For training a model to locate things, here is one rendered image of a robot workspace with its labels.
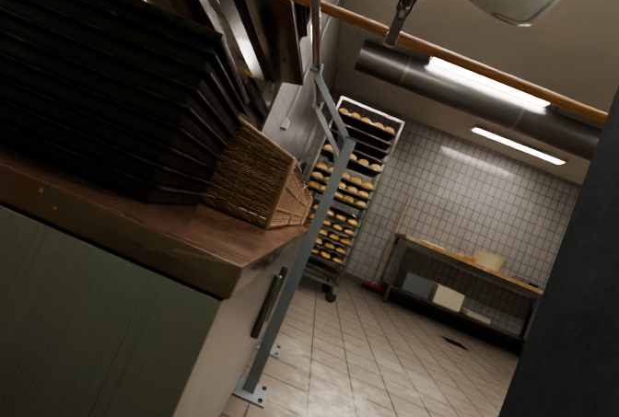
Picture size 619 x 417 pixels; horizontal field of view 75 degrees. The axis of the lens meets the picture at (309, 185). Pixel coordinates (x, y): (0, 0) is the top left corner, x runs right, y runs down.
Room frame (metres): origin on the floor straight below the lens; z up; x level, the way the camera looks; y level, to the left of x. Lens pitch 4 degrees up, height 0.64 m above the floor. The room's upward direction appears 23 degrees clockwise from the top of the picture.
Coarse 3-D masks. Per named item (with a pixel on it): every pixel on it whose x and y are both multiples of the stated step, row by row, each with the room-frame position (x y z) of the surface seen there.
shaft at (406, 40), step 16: (304, 0) 1.08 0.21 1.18; (336, 16) 1.08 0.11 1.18; (352, 16) 1.07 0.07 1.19; (384, 32) 1.07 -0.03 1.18; (400, 32) 1.07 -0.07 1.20; (416, 48) 1.07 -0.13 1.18; (432, 48) 1.06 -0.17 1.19; (464, 64) 1.06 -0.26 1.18; (480, 64) 1.06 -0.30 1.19; (496, 80) 1.06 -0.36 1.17; (512, 80) 1.05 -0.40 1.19; (544, 96) 1.05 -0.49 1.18; (560, 96) 1.05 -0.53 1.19; (576, 112) 1.06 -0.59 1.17; (592, 112) 1.04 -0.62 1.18
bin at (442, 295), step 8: (432, 288) 5.41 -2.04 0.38; (440, 288) 5.22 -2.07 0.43; (448, 288) 5.22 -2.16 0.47; (432, 296) 5.29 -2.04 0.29; (440, 296) 5.22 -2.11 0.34; (448, 296) 5.22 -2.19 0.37; (456, 296) 5.21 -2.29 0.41; (440, 304) 5.22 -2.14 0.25; (448, 304) 5.21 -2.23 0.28; (456, 304) 5.21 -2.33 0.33
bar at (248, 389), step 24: (312, 0) 0.99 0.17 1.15; (312, 24) 1.12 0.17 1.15; (312, 48) 1.28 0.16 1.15; (312, 72) 1.45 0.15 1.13; (336, 120) 1.44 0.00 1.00; (336, 168) 1.42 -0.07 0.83; (312, 240) 1.42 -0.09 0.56; (288, 288) 1.42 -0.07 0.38; (264, 336) 1.42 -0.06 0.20; (264, 360) 1.42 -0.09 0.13; (240, 384) 1.45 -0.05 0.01
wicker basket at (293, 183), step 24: (240, 120) 0.80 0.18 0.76; (240, 144) 0.80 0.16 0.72; (264, 144) 0.80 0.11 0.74; (216, 168) 0.80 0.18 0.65; (240, 168) 0.80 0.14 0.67; (264, 168) 0.80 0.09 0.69; (288, 168) 0.79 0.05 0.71; (216, 192) 0.81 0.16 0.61; (240, 192) 0.80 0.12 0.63; (264, 192) 0.80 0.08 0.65; (288, 192) 0.95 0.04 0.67; (240, 216) 0.79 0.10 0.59; (264, 216) 0.80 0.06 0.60; (288, 216) 1.28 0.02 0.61
